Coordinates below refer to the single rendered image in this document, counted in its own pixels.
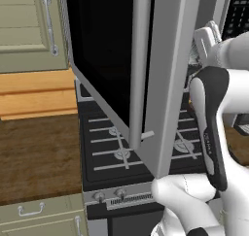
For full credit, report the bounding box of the olive green base cupboard door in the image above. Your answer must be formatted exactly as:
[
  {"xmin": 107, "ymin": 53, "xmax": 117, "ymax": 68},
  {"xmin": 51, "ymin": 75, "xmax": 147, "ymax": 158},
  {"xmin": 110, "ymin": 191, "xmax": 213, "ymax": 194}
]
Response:
[{"xmin": 0, "ymin": 210, "xmax": 89, "ymax": 236}]

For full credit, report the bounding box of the silver base cupboard handle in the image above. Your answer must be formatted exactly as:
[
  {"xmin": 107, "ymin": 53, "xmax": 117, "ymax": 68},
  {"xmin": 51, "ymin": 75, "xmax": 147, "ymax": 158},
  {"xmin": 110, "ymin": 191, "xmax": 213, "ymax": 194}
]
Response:
[{"xmin": 74, "ymin": 215, "xmax": 84, "ymax": 236}]

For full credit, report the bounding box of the grey microwave door handle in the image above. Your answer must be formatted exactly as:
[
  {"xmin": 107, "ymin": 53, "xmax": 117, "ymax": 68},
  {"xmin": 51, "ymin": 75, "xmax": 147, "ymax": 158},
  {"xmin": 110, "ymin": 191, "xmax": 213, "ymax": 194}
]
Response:
[{"xmin": 128, "ymin": 0, "xmax": 156, "ymax": 151}]

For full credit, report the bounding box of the black gas stove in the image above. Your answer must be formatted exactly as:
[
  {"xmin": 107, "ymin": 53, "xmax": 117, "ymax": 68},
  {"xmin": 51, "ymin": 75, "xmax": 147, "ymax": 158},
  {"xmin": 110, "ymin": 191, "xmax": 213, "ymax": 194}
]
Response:
[{"xmin": 74, "ymin": 78, "xmax": 225, "ymax": 236}]

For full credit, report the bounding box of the grey microwave door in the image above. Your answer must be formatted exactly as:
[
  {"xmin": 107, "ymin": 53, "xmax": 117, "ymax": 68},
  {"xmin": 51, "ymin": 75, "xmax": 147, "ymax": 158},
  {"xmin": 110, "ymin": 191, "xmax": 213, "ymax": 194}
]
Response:
[{"xmin": 63, "ymin": 0, "xmax": 202, "ymax": 180}]

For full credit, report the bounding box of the silver drawer handle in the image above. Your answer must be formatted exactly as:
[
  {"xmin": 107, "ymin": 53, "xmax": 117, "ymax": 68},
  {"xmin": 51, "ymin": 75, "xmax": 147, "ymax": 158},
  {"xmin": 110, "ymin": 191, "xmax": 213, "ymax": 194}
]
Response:
[{"xmin": 17, "ymin": 202, "xmax": 47, "ymax": 218}]

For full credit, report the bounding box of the grey microwave with black panel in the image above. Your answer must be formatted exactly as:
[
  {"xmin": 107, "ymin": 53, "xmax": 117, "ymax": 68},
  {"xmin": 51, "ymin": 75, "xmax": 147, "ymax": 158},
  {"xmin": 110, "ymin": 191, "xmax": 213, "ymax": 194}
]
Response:
[{"xmin": 185, "ymin": 0, "xmax": 249, "ymax": 88}]

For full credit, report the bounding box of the dark small appliance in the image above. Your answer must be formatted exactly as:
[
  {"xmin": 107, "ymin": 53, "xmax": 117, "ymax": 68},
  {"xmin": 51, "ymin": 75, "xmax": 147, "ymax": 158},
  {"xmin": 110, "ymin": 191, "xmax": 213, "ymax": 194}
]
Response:
[{"xmin": 232, "ymin": 113, "xmax": 249, "ymax": 137}]

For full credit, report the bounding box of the silver cupboard door handle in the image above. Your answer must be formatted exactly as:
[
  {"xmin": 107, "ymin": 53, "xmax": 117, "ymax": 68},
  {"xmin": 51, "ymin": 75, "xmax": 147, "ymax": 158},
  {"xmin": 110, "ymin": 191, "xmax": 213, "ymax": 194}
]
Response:
[{"xmin": 41, "ymin": 0, "xmax": 60, "ymax": 57}]

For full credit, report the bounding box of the olive green drawer front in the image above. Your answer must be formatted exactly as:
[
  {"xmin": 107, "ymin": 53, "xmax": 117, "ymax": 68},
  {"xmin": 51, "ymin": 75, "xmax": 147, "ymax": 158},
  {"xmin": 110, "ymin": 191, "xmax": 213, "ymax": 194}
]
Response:
[{"xmin": 0, "ymin": 193, "xmax": 88, "ymax": 226}]

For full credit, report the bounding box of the silver stove knob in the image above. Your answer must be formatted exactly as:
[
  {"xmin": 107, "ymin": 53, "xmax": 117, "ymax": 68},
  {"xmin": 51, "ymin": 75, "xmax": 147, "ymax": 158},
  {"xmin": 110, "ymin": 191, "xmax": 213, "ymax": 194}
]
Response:
[
  {"xmin": 91, "ymin": 190, "xmax": 107, "ymax": 204},
  {"xmin": 114, "ymin": 186, "xmax": 128, "ymax": 201}
]

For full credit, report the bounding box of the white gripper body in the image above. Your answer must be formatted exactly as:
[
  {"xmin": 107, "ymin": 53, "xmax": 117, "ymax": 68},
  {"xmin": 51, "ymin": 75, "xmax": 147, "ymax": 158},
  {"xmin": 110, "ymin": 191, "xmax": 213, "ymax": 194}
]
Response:
[{"xmin": 193, "ymin": 19, "xmax": 224, "ymax": 66}]

